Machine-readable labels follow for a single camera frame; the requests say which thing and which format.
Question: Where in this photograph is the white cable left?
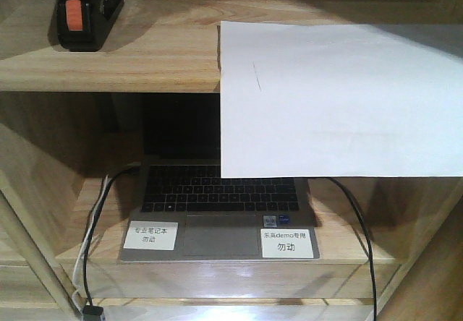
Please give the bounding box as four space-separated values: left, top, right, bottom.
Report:
72 161 142 313

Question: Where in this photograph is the grey adapter plug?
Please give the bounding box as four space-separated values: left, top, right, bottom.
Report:
81 305 106 321

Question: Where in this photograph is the white paper sheet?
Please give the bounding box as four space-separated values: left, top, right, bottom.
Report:
220 21 462 177

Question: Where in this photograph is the white label right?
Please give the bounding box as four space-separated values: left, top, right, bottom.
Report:
260 228 315 259

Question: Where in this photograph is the black cable left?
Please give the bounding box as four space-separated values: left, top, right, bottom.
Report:
82 167 140 307

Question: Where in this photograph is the white label left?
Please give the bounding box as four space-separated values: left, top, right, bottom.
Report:
123 221 178 251

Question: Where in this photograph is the silver laptop computer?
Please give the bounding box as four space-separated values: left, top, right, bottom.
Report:
120 93 320 262

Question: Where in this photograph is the black stapler orange button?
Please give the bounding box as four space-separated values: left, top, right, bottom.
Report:
56 0 124 52

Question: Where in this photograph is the black cable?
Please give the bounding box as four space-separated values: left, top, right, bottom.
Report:
82 167 140 307
326 176 379 321

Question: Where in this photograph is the white label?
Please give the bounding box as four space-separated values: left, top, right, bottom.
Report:
123 221 178 251
260 228 315 259

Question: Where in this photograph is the black cable right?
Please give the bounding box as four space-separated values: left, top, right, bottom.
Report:
326 176 379 321

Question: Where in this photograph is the wooden shelf unit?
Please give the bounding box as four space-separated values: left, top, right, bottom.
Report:
1 0 462 320

